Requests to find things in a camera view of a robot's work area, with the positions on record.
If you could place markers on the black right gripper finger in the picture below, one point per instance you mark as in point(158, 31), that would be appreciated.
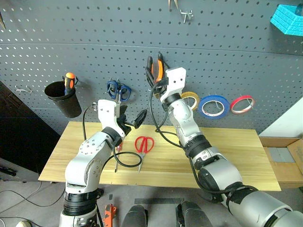
point(149, 68)
point(160, 56)

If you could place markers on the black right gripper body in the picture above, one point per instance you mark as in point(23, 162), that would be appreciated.
point(159, 87)

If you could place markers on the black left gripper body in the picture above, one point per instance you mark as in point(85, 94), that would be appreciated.
point(124, 127)

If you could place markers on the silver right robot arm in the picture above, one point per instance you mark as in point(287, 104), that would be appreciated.
point(184, 118)

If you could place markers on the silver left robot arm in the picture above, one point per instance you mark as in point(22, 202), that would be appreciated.
point(82, 163)

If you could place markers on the yellow tape roll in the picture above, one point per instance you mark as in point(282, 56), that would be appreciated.
point(195, 99)

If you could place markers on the blue tape roll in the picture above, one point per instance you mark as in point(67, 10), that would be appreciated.
point(213, 115)

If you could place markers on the red tape roll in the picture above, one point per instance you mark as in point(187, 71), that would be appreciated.
point(236, 102)

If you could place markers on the dark grey pegboard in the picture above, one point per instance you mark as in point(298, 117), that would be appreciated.
point(71, 35)

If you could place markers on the silver double prong hook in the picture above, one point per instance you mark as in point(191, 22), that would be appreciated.
point(185, 14)

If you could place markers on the hanging tool with metal tips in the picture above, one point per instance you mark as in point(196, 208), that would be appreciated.
point(170, 4)

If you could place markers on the black round holder cup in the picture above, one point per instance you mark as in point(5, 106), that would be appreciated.
point(67, 106)

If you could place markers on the orange tool on floor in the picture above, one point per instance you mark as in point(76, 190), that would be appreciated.
point(110, 214)

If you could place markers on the dark rounded shape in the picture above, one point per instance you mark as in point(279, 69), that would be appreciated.
point(135, 216)
point(194, 215)

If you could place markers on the black cabinet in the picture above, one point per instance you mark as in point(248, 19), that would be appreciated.
point(21, 137)

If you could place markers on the cyan foam basket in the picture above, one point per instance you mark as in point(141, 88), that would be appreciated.
point(285, 22)

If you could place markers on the white round floor object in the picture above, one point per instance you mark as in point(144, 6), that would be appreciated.
point(23, 224)

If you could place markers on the pointed tool at board edge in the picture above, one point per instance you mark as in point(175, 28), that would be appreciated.
point(2, 22)

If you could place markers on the brown cardboard box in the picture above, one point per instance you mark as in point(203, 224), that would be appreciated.
point(288, 170)

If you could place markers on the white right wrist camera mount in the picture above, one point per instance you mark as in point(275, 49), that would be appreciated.
point(175, 81)

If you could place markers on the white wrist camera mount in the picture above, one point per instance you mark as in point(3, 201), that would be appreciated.
point(106, 113)
point(175, 81)

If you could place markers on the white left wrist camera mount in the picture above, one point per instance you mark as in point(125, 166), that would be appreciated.
point(106, 113)

